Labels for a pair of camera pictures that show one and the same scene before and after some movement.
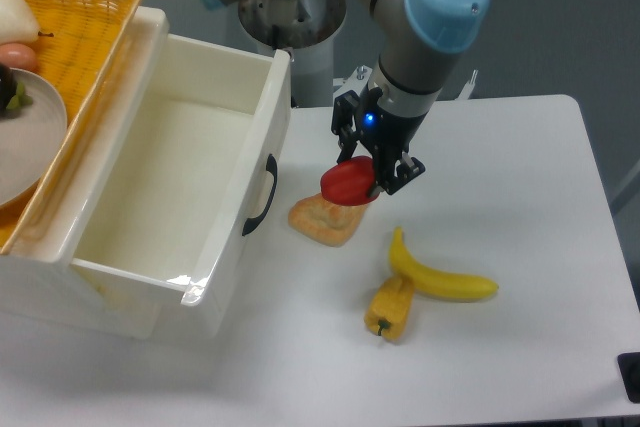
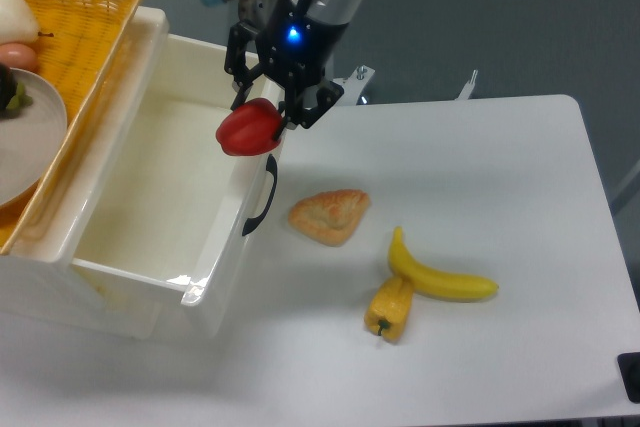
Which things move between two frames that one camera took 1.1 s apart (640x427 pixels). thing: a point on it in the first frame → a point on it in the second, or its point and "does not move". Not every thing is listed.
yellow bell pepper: [389, 307] does not move
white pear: [18, 23] does not move
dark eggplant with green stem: [12, 94] does not move
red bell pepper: [347, 183] → [250, 129]
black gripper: [389, 134] → [293, 46]
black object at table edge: [629, 367] does not move
